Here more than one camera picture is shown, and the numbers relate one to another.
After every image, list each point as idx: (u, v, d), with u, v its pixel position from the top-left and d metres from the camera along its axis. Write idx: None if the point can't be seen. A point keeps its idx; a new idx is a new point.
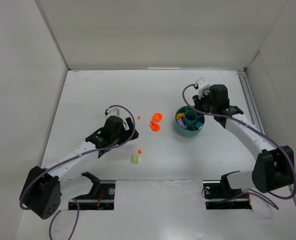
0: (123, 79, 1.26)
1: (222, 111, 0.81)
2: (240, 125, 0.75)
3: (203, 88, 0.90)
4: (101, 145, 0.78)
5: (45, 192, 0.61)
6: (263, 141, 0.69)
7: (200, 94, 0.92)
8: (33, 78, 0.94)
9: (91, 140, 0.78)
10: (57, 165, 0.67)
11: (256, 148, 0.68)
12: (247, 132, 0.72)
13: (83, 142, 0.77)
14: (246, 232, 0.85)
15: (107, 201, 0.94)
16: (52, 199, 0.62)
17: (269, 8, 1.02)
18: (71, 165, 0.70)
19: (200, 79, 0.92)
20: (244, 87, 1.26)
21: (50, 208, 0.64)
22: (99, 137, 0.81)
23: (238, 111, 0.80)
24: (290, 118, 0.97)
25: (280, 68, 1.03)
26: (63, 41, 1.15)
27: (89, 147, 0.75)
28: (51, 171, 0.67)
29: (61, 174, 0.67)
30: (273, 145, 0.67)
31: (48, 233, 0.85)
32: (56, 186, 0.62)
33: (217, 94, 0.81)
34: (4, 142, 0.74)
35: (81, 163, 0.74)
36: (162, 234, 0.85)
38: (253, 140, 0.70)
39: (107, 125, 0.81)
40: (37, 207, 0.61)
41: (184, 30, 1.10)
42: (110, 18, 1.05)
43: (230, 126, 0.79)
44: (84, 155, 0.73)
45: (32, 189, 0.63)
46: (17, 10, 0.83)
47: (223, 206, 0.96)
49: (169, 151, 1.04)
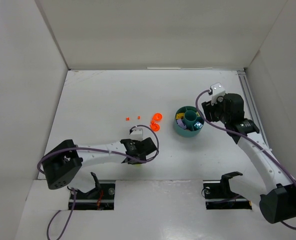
0: (124, 79, 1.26)
1: (236, 125, 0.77)
2: (256, 148, 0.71)
3: (217, 95, 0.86)
4: (131, 152, 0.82)
5: (65, 166, 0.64)
6: (279, 172, 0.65)
7: (213, 100, 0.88)
8: (33, 78, 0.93)
9: (124, 144, 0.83)
10: (86, 149, 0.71)
11: (270, 179, 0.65)
12: (263, 159, 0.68)
13: (118, 141, 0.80)
14: (246, 232, 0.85)
15: (107, 201, 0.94)
16: (64, 177, 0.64)
17: (269, 8, 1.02)
18: (97, 155, 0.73)
19: (214, 84, 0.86)
20: (244, 87, 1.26)
21: (60, 183, 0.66)
22: (132, 144, 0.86)
23: (253, 129, 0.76)
24: (289, 117, 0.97)
25: (280, 68, 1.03)
26: (63, 40, 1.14)
27: (120, 149, 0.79)
28: (80, 151, 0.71)
29: (85, 158, 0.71)
30: (288, 179, 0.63)
31: (46, 232, 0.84)
32: (76, 168, 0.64)
33: (232, 106, 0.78)
34: (4, 142, 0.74)
35: (105, 159, 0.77)
36: (162, 234, 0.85)
38: (268, 170, 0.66)
39: (144, 142, 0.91)
40: (50, 175, 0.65)
41: (184, 29, 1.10)
42: (109, 17, 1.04)
43: (243, 145, 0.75)
44: (112, 153, 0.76)
45: (55, 157, 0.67)
46: (17, 9, 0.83)
47: (223, 206, 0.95)
49: (169, 151, 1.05)
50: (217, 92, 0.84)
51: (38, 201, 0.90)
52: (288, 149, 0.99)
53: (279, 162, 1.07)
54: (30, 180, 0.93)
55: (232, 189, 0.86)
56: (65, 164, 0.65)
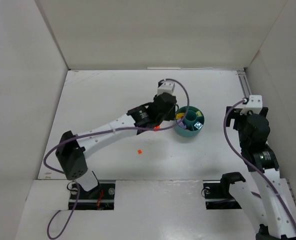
0: (123, 79, 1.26)
1: (255, 155, 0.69)
2: (270, 190, 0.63)
3: (251, 108, 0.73)
4: (143, 123, 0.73)
5: (71, 158, 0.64)
6: (286, 222, 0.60)
7: (242, 111, 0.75)
8: (33, 78, 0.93)
9: (132, 115, 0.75)
10: (87, 135, 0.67)
11: (276, 226, 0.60)
12: (275, 203, 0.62)
13: (123, 115, 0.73)
14: (246, 233, 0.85)
15: (107, 201, 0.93)
16: (76, 167, 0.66)
17: (269, 8, 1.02)
18: (101, 137, 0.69)
19: (254, 96, 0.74)
20: (244, 87, 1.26)
21: (76, 173, 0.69)
22: (143, 111, 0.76)
23: (272, 164, 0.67)
24: (290, 118, 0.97)
25: (281, 68, 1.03)
26: (63, 41, 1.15)
27: (126, 123, 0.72)
28: (82, 139, 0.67)
29: (89, 145, 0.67)
30: (295, 231, 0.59)
31: (46, 229, 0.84)
32: (81, 157, 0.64)
33: (254, 134, 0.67)
34: (4, 142, 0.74)
35: (115, 138, 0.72)
36: (162, 234, 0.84)
38: (277, 217, 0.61)
39: (157, 102, 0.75)
40: (63, 167, 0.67)
41: (184, 29, 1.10)
42: (109, 17, 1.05)
43: (257, 179, 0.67)
44: (117, 131, 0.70)
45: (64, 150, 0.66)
46: (17, 10, 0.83)
47: (223, 206, 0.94)
49: (169, 151, 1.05)
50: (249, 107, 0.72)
51: (38, 201, 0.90)
52: (288, 149, 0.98)
53: (279, 162, 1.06)
54: (30, 180, 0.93)
55: (232, 192, 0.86)
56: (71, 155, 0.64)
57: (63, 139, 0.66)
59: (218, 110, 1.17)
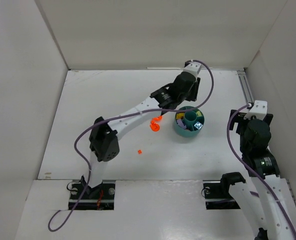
0: (123, 79, 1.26)
1: (256, 161, 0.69)
2: (270, 196, 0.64)
3: (255, 113, 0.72)
4: (167, 104, 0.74)
5: (106, 141, 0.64)
6: (286, 228, 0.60)
7: (246, 116, 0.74)
8: (33, 77, 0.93)
9: (156, 97, 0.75)
10: (117, 119, 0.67)
11: (275, 232, 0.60)
12: (274, 209, 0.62)
13: (147, 98, 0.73)
14: (245, 233, 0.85)
15: (107, 201, 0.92)
16: (111, 149, 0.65)
17: (269, 8, 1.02)
18: (130, 120, 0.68)
19: (259, 102, 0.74)
20: (244, 87, 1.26)
21: (110, 154, 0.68)
22: (165, 93, 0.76)
23: (273, 170, 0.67)
24: (290, 118, 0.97)
25: (280, 68, 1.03)
26: (63, 41, 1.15)
27: (152, 105, 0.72)
28: (112, 124, 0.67)
29: (120, 128, 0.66)
30: (294, 237, 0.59)
31: (47, 221, 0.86)
32: (114, 140, 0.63)
33: (256, 140, 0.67)
34: (4, 143, 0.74)
35: (142, 120, 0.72)
36: (162, 234, 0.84)
38: (276, 223, 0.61)
39: (177, 82, 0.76)
40: (99, 151, 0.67)
41: (184, 29, 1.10)
42: (109, 17, 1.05)
43: (256, 184, 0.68)
44: (144, 113, 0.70)
45: (95, 135, 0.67)
46: (17, 10, 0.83)
47: (223, 206, 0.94)
49: (169, 151, 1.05)
50: (253, 111, 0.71)
51: (38, 201, 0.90)
52: (288, 149, 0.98)
53: (279, 162, 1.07)
54: (30, 180, 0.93)
55: (232, 192, 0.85)
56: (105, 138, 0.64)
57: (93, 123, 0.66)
59: (218, 110, 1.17)
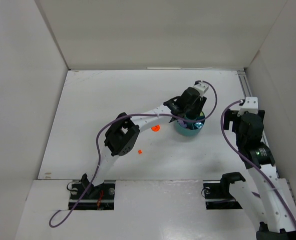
0: (124, 79, 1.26)
1: (251, 152, 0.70)
2: (268, 185, 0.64)
3: (248, 109, 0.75)
4: (176, 112, 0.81)
5: (126, 135, 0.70)
6: (285, 216, 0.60)
7: (239, 112, 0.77)
8: (33, 77, 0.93)
9: (167, 106, 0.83)
10: (138, 116, 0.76)
11: (274, 221, 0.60)
12: (272, 198, 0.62)
13: (162, 105, 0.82)
14: (245, 232, 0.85)
15: (107, 201, 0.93)
16: (128, 144, 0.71)
17: (269, 8, 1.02)
18: (150, 120, 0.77)
19: (250, 97, 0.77)
20: (244, 87, 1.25)
21: (125, 149, 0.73)
22: (174, 104, 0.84)
23: (268, 161, 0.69)
24: (290, 118, 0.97)
25: (280, 68, 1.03)
26: (63, 41, 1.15)
27: (166, 110, 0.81)
28: (133, 119, 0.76)
29: (140, 125, 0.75)
30: (294, 225, 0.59)
31: (49, 218, 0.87)
32: (137, 134, 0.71)
33: (250, 131, 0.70)
34: (4, 143, 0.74)
35: (157, 123, 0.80)
36: (162, 234, 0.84)
38: (275, 212, 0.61)
39: (184, 96, 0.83)
40: (116, 145, 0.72)
41: (184, 28, 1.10)
42: (109, 17, 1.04)
43: (254, 175, 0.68)
44: (161, 116, 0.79)
45: (116, 129, 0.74)
46: (16, 9, 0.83)
47: (223, 206, 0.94)
49: (169, 151, 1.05)
50: (245, 107, 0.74)
51: (38, 201, 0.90)
52: (288, 149, 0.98)
53: (278, 161, 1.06)
54: (30, 180, 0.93)
55: (232, 192, 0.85)
56: (126, 132, 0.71)
57: (116, 118, 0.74)
59: (218, 110, 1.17)
